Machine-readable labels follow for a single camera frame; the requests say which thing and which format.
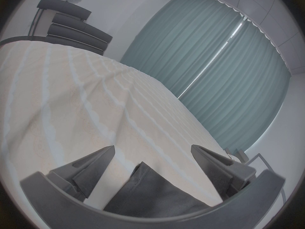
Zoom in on black garment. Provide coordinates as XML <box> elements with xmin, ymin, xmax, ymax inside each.
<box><xmin>104</xmin><ymin>162</ymin><xmax>223</xmax><ymax>218</ymax></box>

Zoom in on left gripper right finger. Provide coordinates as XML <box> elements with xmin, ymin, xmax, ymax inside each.
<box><xmin>191</xmin><ymin>145</ymin><xmax>256</xmax><ymax>200</ymax></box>

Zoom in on blue-green curtain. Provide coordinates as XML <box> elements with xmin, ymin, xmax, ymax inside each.
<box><xmin>179</xmin><ymin>18</ymin><xmax>292</xmax><ymax>152</ymax></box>
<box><xmin>119</xmin><ymin>0</ymin><xmax>244</xmax><ymax>98</ymax></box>

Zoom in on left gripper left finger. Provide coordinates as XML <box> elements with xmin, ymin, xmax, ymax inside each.
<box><xmin>49</xmin><ymin>146</ymin><xmax>116</xmax><ymax>198</ymax></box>

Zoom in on bed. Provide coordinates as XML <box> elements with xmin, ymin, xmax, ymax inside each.
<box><xmin>0</xmin><ymin>0</ymin><xmax>233</xmax><ymax>210</ymax></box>

